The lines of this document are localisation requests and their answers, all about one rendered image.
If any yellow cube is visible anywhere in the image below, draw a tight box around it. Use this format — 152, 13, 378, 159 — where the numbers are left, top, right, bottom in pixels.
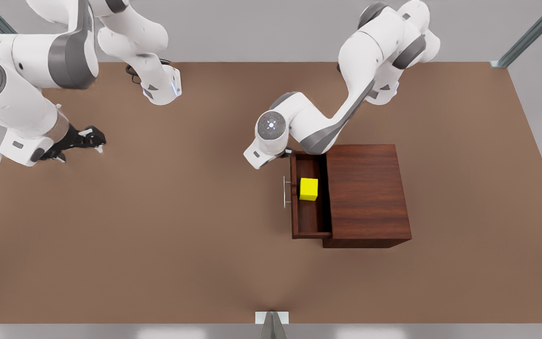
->
299, 178, 319, 202

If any dark brown wooden cabinet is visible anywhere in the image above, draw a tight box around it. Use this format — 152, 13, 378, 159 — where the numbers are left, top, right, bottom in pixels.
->
322, 145, 413, 249

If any wooden drawer with silver handle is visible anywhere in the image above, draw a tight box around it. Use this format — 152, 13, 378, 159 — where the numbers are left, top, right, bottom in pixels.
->
283, 151, 333, 240

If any black cable loop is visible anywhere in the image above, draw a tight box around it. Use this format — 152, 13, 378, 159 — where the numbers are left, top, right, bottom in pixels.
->
125, 58, 173, 86

